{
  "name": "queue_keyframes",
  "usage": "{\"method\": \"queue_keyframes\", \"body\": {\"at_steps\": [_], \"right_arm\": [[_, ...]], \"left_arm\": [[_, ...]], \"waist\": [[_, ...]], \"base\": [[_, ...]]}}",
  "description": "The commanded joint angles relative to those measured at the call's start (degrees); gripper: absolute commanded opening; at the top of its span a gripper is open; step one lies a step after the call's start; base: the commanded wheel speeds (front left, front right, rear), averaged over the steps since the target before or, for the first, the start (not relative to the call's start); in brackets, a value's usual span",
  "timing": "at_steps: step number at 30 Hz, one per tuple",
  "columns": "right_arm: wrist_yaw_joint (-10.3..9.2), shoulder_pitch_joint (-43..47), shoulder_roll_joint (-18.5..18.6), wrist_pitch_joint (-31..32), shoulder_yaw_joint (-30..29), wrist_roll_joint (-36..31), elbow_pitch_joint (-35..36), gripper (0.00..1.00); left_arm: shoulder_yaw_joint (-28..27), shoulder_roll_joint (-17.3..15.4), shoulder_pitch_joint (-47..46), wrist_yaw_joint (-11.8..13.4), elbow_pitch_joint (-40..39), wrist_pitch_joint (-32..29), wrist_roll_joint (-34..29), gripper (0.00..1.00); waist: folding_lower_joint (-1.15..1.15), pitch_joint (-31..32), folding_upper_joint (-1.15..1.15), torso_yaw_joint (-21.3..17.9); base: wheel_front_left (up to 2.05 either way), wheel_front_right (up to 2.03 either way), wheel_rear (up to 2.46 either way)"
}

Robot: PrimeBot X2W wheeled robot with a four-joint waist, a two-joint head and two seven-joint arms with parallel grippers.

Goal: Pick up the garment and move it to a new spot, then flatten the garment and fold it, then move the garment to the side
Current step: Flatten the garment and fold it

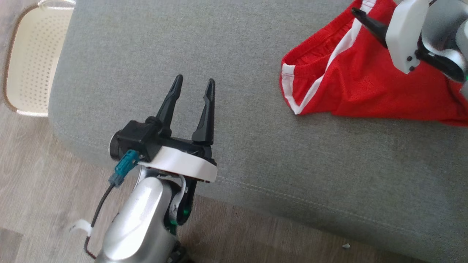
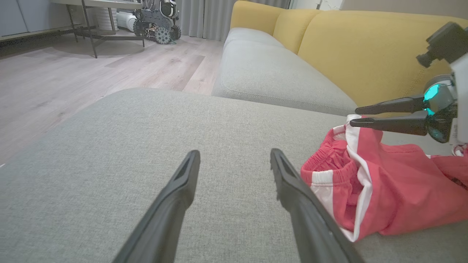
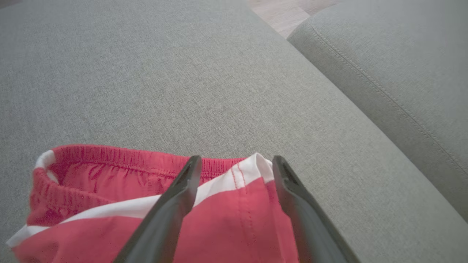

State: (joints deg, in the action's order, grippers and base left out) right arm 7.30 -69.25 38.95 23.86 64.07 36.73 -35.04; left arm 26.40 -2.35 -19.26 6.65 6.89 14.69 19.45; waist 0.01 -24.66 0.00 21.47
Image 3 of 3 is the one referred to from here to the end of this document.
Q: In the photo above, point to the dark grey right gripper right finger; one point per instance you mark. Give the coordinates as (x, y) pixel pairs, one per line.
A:
(314, 237)

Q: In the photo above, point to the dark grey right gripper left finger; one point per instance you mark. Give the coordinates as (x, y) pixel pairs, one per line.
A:
(157, 233)

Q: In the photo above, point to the red white basketball jersey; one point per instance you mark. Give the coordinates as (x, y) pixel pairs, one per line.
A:
(91, 237)

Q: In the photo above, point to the grey sofa cushion with seam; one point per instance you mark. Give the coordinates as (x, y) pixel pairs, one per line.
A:
(402, 73)

